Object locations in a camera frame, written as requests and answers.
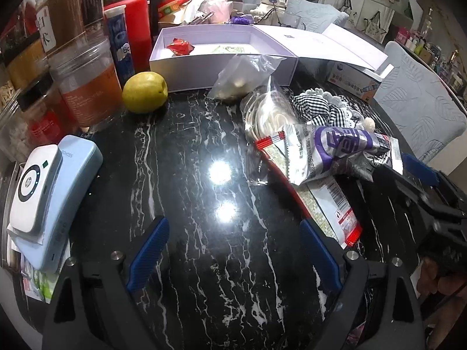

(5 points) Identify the red white snack packet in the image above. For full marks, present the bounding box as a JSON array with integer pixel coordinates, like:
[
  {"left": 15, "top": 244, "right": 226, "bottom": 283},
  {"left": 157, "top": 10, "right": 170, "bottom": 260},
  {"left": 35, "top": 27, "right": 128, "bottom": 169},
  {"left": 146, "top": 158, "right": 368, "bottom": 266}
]
[{"left": 255, "top": 132, "right": 363, "bottom": 248}]

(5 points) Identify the purple white snack bag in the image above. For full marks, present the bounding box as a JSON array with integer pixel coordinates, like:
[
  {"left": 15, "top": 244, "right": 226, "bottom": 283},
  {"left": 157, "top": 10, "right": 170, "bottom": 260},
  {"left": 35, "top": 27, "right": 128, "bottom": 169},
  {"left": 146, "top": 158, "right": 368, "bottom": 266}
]
[{"left": 283, "top": 124, "right": 403, "bottom": 186}]

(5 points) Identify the black white gingham cloth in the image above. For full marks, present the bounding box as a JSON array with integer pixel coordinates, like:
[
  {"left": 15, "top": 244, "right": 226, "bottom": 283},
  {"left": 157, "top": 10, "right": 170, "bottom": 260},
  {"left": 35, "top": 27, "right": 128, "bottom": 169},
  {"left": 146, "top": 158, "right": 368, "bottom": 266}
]
[{"left": 290, "top": 88, "right": 376, "bottom": 133}]

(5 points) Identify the clear bag of white discs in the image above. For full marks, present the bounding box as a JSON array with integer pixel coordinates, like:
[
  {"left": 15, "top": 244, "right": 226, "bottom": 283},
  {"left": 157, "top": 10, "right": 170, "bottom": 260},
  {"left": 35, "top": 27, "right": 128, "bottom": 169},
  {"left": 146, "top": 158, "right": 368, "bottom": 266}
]
[{"left": 240, "top": 77, "right": 298, "bottom": 142}]

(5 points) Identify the clear bag with nuts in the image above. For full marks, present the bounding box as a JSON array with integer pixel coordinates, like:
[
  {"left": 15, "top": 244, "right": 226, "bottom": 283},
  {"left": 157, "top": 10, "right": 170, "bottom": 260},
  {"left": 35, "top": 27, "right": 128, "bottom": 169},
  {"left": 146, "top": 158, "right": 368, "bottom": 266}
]
[{"left": 207, "top": 55, "right": 284, "bottom": 104}]

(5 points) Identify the red candy wrapper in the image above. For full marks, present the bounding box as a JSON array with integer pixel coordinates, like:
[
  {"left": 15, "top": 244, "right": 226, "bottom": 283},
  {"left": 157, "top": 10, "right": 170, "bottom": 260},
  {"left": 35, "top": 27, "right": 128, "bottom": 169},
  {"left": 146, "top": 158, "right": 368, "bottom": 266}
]
[{"left": 167, "top": 38, "right": 195, "bottom": 56}]

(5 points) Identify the white mask box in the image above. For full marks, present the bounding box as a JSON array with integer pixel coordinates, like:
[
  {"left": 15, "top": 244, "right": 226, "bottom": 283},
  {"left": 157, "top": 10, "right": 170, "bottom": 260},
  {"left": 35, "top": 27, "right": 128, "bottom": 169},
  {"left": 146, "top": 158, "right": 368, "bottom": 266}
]
[{"left": 327, "top": 62, "right": 394, "bottom": 102}]

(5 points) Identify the light blue case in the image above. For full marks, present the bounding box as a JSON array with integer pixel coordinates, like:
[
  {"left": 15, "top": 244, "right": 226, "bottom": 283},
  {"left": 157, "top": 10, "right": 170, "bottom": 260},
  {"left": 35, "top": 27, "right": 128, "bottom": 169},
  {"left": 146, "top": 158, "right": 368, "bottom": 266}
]
[{"left": 7, "top": 135, "right": 103, "bottom": 273}]

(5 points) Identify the white round-button device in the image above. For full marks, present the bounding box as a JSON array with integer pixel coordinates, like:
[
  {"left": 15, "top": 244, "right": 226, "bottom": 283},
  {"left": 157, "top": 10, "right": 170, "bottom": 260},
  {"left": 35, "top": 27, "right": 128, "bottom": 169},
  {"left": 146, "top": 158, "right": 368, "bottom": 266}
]
[{"left": 10, "top": 144, "right": 62, "bottom": 235}]

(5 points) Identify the yellow-green pear fruit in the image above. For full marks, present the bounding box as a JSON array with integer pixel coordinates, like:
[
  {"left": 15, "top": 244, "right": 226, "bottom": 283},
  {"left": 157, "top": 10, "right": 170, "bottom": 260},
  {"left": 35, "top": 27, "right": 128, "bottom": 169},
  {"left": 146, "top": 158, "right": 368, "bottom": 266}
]
[{"left": 122, "top": 71, "right": 169, "bottom": 114}]

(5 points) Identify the orange-filled clear jar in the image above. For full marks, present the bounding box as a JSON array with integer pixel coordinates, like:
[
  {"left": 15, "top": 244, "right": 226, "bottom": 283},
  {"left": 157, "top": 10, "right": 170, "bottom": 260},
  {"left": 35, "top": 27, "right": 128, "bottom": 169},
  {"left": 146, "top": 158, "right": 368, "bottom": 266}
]
[{"left": 51, "top": 37, "right": 123, "bottom": 130}]

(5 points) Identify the light blue quilted cushion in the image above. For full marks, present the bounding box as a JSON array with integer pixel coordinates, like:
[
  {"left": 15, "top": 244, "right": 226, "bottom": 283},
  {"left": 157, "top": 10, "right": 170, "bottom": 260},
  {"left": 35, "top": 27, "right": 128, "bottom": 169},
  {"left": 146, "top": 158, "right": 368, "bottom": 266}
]
[{"left": 286, "top": 0, "right": 349, "bottom": 33}]

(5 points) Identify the lavender open gift box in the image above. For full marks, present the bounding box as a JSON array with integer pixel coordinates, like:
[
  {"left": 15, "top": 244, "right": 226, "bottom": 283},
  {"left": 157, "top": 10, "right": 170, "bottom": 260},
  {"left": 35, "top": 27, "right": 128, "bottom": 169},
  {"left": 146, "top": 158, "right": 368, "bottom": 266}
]
[{"left": 148, "top": 23, "right": 390, "bottom": 93}]

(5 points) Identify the white ceramic teapot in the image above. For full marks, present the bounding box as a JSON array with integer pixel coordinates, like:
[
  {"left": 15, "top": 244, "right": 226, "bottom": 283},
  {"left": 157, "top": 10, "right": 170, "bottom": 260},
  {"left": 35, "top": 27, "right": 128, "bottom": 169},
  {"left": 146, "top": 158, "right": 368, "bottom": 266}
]
[{"left": 250, "top": 0, "right": 288, "bottom": 26}]

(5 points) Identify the blue tablet tube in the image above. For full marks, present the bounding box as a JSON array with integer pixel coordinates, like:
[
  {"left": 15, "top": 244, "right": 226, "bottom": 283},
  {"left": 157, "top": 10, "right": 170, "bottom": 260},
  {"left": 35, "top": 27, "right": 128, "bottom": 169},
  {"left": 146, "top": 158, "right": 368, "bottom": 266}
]
[{"left": 104, "top": 5, "right": 135, "bottom": 88}]

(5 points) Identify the red plastic canister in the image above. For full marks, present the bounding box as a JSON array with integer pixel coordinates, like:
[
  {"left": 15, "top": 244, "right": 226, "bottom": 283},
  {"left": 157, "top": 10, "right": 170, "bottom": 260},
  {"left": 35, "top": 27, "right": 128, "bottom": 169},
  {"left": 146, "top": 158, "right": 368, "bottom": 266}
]
[{"left": 104, "top": 0, "right": 152, "bottom": 73}]

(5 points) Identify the pink cup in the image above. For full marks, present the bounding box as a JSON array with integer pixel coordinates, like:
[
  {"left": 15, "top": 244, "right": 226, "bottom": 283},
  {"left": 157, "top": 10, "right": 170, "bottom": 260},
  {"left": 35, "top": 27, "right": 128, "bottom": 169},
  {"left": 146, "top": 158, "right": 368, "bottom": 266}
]
[{"left": 198, "top": 0, "right": 232, "bottom": 24}]

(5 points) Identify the brown-filled clear jar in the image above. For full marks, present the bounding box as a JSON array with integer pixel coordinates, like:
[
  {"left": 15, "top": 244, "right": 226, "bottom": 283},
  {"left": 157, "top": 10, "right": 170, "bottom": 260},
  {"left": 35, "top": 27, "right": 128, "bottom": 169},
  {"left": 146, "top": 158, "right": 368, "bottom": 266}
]
[{"left": 35, "top": 0, "right": 104, "bottom": 59}]

